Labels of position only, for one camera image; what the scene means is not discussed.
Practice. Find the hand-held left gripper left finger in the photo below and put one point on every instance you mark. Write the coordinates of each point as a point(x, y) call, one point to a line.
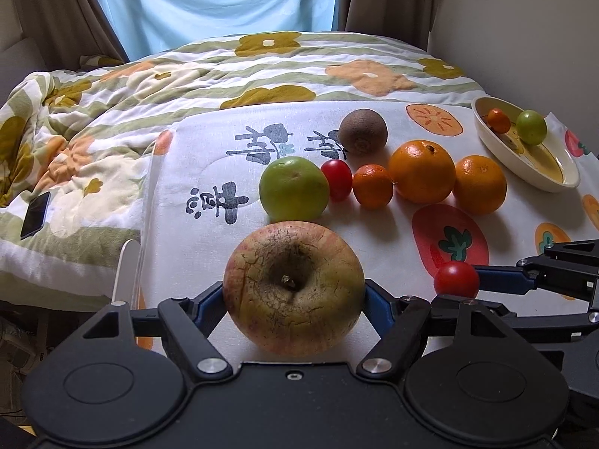
point(211, 306)

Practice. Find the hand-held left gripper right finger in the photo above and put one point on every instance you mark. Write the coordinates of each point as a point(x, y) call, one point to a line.
point(375, 301)

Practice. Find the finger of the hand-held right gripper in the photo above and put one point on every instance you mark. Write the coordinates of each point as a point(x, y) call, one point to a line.
point(500, 278)
point(552, 323)

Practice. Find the round red cherry tomato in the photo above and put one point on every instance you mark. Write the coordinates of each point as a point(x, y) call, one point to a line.
point(456, 279)

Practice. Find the large russet apple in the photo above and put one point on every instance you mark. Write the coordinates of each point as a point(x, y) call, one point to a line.
point(294, 290)

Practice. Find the cream oval bowl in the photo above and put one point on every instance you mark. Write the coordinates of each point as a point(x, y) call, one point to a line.
point(538, 168)

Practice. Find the white printed cloth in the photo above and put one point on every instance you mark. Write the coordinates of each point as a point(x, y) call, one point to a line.
point(224, 224)

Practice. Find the medium orange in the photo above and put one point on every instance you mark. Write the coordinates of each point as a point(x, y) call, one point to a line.
point(480, 184)

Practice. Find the small mandarin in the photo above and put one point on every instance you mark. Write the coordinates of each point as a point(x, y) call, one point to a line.
point(372, 186)

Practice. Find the oval red cherry tomato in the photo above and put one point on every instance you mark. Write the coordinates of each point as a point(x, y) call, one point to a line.
point(337, 178)

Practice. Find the large orange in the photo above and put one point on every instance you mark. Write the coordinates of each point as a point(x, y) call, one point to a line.
point(422, 171)

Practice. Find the green apple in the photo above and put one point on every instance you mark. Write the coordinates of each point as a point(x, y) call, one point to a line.
point(294, 189)

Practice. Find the small green jujube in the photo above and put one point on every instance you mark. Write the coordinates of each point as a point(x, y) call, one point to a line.
point(531, 126)

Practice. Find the brown kiwi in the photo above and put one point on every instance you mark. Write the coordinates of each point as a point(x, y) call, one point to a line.
point(363, 132)

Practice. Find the black smartphone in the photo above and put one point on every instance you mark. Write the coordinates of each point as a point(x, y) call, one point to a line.
point(35, 215)

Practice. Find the floral quilt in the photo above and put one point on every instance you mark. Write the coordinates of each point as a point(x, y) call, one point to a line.
point(187, 79)

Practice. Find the brown curtain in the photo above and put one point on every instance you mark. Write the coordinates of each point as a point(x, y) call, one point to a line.
point(70, 4)
point(388, 0)

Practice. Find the light blue curtain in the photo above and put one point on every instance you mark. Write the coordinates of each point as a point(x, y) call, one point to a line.
point(215, 4)

